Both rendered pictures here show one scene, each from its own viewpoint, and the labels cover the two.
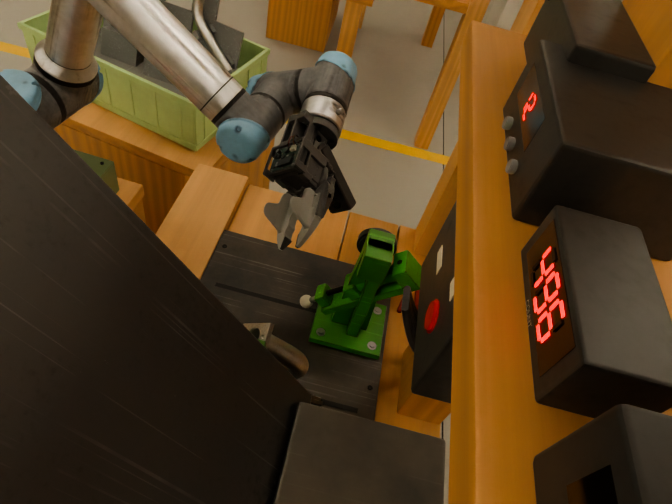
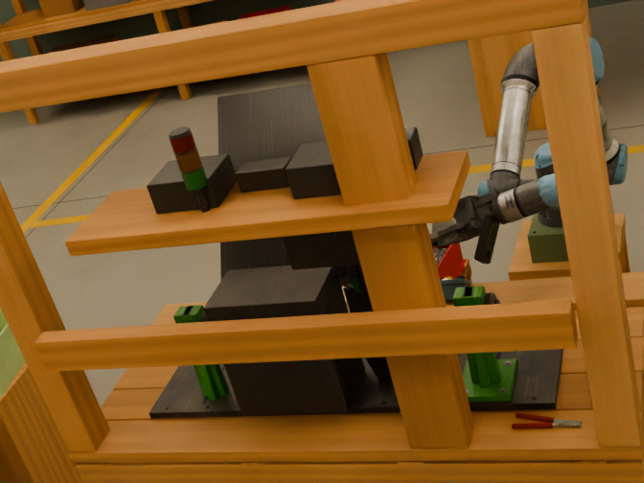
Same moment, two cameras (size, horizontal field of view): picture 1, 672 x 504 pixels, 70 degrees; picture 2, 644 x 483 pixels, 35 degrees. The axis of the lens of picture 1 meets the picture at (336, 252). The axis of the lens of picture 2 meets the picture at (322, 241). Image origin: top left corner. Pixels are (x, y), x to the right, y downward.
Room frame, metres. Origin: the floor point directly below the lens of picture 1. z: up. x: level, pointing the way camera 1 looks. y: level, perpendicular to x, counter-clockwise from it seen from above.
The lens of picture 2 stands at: (1.20, -2.05, 2.43)
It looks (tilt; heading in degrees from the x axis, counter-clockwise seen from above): 27 degrees down; 116
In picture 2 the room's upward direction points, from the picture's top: 16 degrees counter-clockwise
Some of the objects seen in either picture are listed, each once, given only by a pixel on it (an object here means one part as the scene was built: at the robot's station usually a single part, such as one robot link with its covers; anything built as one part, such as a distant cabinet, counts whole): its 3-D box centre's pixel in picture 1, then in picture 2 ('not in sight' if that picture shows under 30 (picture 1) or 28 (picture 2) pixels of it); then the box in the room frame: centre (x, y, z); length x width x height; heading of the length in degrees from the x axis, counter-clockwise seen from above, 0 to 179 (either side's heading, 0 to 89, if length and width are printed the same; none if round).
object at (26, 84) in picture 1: (15, 112); (557, 165); (0.69, 0.69, 1.11); 0.13 x 0.12 x 0.14; 174
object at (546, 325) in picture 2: not in sight; (283, 338); (0.21, -0.33, 1.23); 1.30 x 0.05 x 0.09; 2
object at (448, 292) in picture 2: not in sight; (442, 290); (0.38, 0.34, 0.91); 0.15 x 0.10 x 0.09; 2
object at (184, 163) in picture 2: not in sight; (188, 159); (0.09, -0.26, 1.67); 0.05 x 0.05 x 0.05
